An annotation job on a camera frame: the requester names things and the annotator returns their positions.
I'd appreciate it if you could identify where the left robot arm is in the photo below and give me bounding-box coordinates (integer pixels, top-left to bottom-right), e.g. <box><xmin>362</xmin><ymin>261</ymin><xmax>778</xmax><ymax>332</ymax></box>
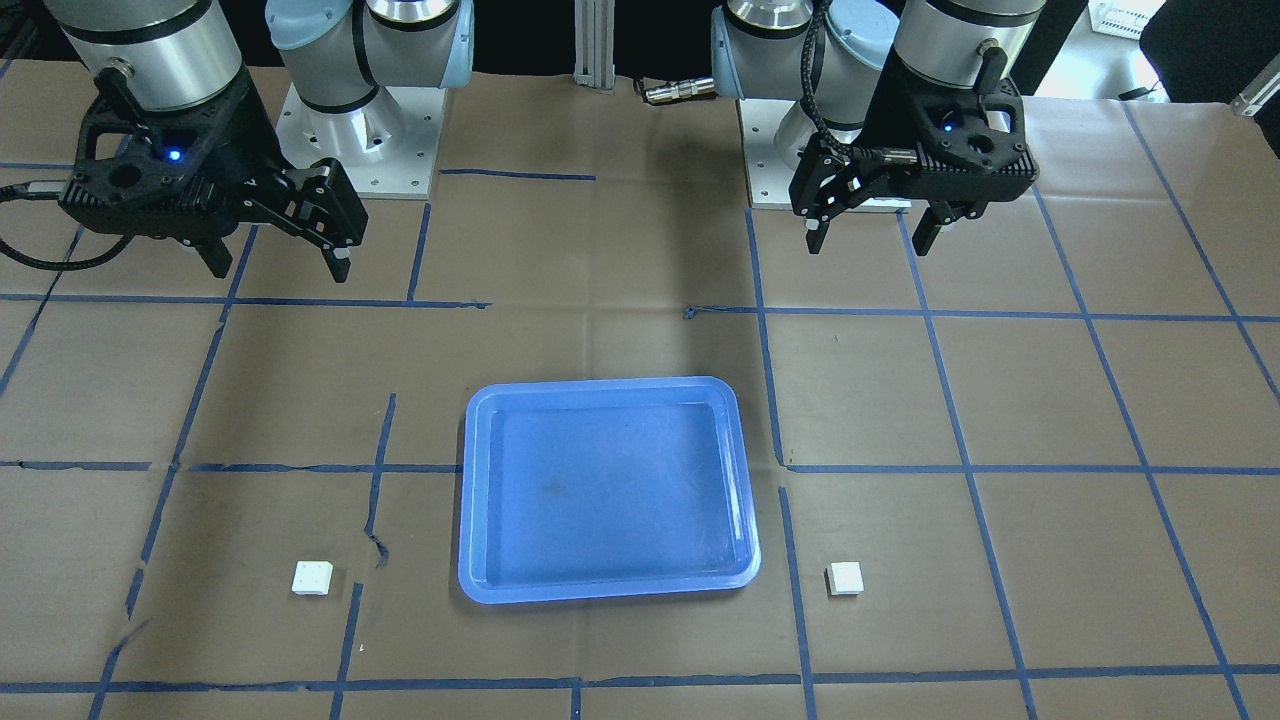
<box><xmin>712</xmin><ymin>1</ymin><xmax>1044</xmax><ymax>256</ymax></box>

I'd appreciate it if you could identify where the aluminium frame post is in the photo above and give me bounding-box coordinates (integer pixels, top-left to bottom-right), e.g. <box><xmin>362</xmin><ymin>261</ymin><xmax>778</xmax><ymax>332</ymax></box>
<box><xmin>572</xmin><ymin>0</ymin><xmax>616</xmax><ymax>94</ymax></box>

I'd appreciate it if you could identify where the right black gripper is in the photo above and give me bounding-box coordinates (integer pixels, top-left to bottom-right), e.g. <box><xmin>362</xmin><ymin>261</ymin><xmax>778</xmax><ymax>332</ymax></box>
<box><xmin>58</xmin><ymin>68</ymin><xmax>369</xmax><ymax>283</ymax></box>

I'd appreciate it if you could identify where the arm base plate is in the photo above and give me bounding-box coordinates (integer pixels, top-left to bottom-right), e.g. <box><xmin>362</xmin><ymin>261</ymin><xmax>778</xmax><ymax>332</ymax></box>
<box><xmin>736</xmin><ymin>97</ymin><xmax>913</xmax><ymax>213</ymax></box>
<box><xmin>276</xmin><ymin>86</ymin><xmax>449</xmax><ymax>201</ymax></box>

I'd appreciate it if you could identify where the silver cable connector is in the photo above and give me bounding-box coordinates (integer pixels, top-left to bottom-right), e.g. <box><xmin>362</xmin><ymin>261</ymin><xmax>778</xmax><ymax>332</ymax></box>
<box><xmin>634</xmin><ymin>77</ymin><xmax>717</xmax><ymax>108</ymax></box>

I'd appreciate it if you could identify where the blue plastic tray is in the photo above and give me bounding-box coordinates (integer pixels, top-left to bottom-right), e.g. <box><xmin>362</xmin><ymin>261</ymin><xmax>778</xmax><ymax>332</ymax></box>
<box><xmin>457</xmin><ymin>375</ymin><xmax>762</xmax><ymax>605</ymax></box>

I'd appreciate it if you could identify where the black cable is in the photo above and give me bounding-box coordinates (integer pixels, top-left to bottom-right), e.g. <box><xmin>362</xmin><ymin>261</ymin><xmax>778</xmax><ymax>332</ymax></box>
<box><xmin>0</xmin><ymin>181</ymin><xmax>136</xmax><ymax>273</ymax></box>
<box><xmin>800</xmin><ymin>0</ymin><xmax>1009</xmax><ymax>170</ymax></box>

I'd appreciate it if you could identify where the white block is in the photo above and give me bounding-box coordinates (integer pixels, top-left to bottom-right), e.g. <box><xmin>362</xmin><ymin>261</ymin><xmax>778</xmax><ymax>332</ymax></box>
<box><xmin>291</xmin><ymin>560</ymin><xmax>335</xmax><ymax>597</ymax></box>
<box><xmin>826</xmin><ymin>561</ymin><xmax>865</xmax><ymax>597</ymax></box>

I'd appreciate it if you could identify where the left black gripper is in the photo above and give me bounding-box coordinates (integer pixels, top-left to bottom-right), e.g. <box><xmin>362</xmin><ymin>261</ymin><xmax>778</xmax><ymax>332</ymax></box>
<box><xmin>795</xmin><ymin>53</ymin><xmax>1038</xmax><ymax>258</ymax></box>

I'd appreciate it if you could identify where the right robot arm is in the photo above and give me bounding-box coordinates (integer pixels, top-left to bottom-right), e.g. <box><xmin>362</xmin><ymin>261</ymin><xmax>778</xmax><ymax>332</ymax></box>
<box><xmin>23</xmin><ymin>1</ymin><xmax>475</xmax><ymax>283</ymax></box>

